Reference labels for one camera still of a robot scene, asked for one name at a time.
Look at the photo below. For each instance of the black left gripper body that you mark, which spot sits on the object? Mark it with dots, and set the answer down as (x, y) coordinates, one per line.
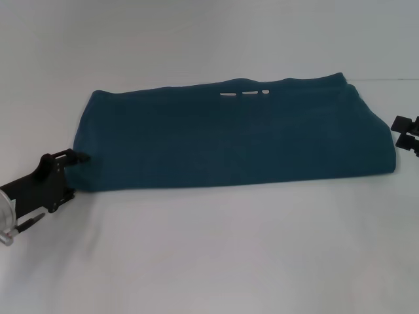
(36, 193)

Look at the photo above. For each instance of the teal blue t-shirt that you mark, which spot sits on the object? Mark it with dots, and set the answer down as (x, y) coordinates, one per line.
(229, 140)

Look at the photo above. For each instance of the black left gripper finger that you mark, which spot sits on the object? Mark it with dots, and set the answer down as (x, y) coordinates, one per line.
(72, 194)
(80, 157)

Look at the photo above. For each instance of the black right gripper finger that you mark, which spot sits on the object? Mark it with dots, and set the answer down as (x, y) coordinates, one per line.
(402, 122)
(406, 143)

